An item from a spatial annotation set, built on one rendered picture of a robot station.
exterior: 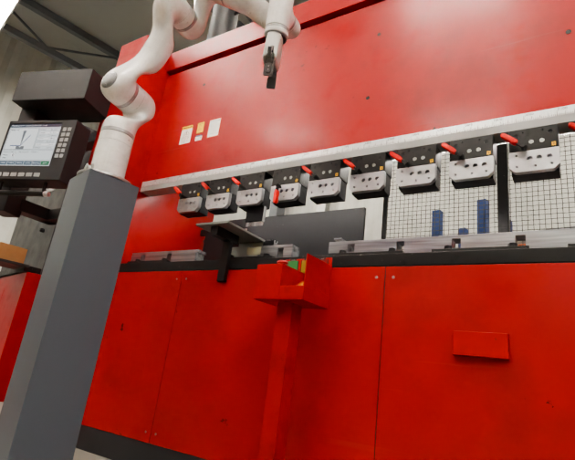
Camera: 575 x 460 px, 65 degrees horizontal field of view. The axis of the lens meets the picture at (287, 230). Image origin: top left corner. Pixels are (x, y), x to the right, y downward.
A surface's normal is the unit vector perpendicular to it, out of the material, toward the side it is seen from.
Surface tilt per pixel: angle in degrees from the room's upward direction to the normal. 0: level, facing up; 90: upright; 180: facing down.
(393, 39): 90
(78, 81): 90
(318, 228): 90
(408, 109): 90
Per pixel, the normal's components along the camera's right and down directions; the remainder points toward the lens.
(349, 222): -0.53, -0.32
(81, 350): 0.71, -0.13
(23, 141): -0.22, -0.32
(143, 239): 0.84, -0.07
